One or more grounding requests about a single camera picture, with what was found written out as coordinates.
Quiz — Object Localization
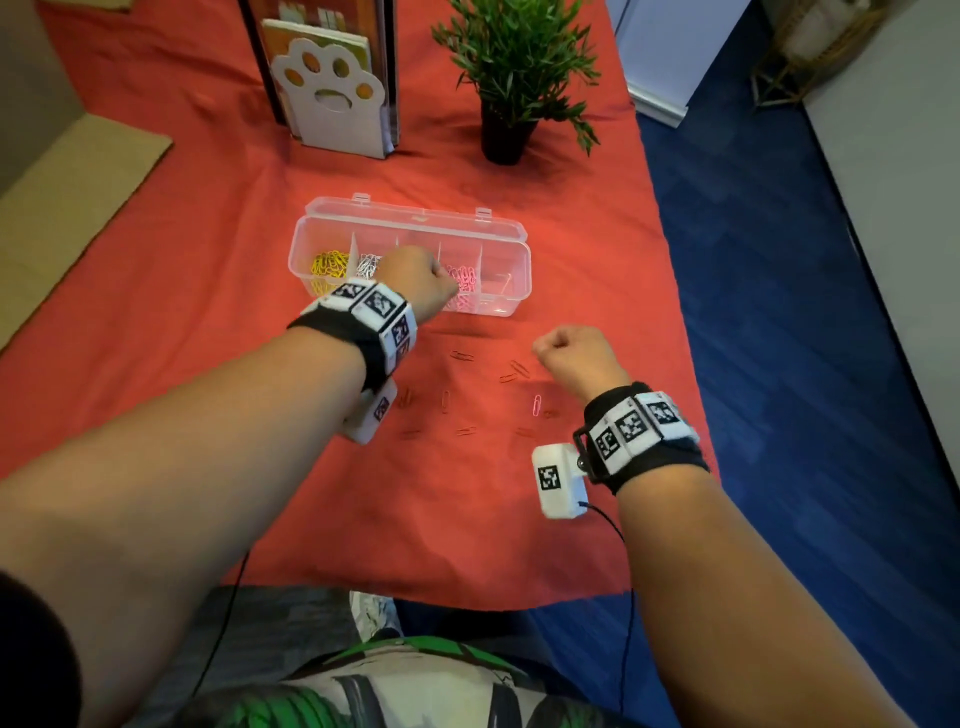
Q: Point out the grey trousers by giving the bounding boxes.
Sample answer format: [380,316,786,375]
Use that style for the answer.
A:
[123,584,363,728]

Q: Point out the pile of yellow paper clips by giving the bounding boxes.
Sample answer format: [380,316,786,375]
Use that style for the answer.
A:
[309,249,352,297]

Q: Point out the person's left hand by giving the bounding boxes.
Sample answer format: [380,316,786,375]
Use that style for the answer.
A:
[375,245,460,326]

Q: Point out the black shirt sleeve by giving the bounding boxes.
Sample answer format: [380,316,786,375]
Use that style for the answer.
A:
[0,570,83,728]

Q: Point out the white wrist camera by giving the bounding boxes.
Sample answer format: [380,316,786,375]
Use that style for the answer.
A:
[531,442,592,521]
[341,378,399,446]

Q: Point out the clear plastic organizer box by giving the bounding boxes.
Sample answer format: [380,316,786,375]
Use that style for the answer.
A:
[288,192,533,319]

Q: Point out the white paw-shaped bookend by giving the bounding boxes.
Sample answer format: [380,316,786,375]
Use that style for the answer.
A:
[269,36,392,161]

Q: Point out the person's left forearm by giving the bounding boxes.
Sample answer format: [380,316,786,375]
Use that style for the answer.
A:
[0,324,370,728]

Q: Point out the black wristband with marker tiles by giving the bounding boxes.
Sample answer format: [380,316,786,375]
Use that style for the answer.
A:
[573,381,711,497]
[287,277,419,393]

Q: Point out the white shoe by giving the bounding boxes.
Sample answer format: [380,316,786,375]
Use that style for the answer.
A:
[348,590,405,644]

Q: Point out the brown cardboard box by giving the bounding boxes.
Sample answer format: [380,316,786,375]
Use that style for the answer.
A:
[0,0,174,351]

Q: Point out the person's right forearm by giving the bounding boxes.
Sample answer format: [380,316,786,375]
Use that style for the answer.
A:
[613,463,918,728]

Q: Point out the white cabinet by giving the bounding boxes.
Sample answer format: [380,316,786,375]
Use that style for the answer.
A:
[605,0,752,129]

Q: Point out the green white printed shirt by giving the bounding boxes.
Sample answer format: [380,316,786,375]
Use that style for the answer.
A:
[171,634,627,728]

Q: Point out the black cable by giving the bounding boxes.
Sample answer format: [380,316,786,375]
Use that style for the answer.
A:
[584,502,638,715]
[190,549,252,700]

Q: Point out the wicker stand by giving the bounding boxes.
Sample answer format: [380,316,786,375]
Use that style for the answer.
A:
[751,0,895,108]

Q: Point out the upright books in holder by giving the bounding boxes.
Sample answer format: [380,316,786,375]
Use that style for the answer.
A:
[237,0,402,149]

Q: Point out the potted green plant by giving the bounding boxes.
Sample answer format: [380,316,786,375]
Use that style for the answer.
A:
[431,0,603,167]

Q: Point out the pile of pink paper clips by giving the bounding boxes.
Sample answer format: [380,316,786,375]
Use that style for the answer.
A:
[442,264,480,314]

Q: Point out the red tablecloth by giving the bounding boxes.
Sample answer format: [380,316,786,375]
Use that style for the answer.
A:
[0,0,723,613]

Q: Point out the person's right hand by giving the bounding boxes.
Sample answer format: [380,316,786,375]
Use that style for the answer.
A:
[531,324,633,407]

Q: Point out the scattered red paper clips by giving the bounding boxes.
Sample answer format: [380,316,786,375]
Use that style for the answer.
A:
[396,348,564,441]

